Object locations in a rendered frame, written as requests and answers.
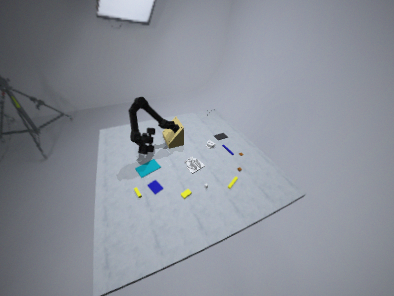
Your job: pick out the blue flat square mat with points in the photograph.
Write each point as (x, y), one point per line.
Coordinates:
(155, 187)

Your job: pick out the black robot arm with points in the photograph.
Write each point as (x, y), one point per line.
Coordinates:
(135, 136)

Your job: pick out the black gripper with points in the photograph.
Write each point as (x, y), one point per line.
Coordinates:
(150, 146)

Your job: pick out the teal flat plate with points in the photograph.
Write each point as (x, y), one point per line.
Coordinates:
(147, 168)

